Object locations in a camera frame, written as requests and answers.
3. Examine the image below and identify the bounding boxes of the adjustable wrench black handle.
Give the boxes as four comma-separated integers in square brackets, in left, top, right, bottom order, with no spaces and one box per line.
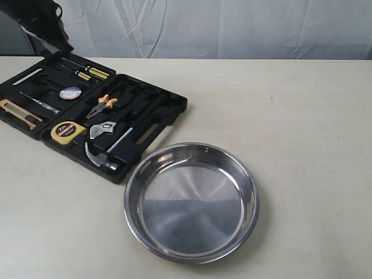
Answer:
[89,92,150,140]

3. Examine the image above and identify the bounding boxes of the black plastic tool case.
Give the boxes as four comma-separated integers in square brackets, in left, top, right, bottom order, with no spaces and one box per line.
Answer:
[1,51,188,184]

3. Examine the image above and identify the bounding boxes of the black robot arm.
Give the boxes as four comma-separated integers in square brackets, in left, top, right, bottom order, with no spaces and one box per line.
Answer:
[1,0,73,53]

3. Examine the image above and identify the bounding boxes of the round stainless steel tray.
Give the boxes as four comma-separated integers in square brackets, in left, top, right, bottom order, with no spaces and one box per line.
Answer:
[123,142,260,264]

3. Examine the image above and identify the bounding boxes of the yellow black screwdriver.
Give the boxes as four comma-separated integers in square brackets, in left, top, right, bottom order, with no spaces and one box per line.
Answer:
[62,58,110,79]
[57,62,91,81]

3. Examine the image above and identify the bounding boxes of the yellow tape measure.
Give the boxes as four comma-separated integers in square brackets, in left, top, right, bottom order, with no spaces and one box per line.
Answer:
[51,121,87,146]

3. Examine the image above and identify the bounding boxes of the roll of electrical tape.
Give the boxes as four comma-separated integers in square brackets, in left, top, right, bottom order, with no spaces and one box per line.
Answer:
[59,86,82,100]

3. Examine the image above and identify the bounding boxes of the white backdrop curtain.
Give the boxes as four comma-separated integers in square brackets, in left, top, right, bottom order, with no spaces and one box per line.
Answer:
[0,0,372,60]

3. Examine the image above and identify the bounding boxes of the yellow utility knife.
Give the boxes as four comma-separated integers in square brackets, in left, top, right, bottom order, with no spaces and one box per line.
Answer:
[1,99,42,130]

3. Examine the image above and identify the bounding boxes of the claw hammer black handle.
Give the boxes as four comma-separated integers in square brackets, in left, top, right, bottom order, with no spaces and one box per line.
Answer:
[84,95,167,172]

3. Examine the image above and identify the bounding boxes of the pliers with yellow handles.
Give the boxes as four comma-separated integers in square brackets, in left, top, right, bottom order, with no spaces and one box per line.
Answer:
[86,94,118,119]

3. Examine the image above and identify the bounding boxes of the clear handle test screwdriver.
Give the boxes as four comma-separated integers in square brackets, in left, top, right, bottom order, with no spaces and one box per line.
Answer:
[19,91,60,115]

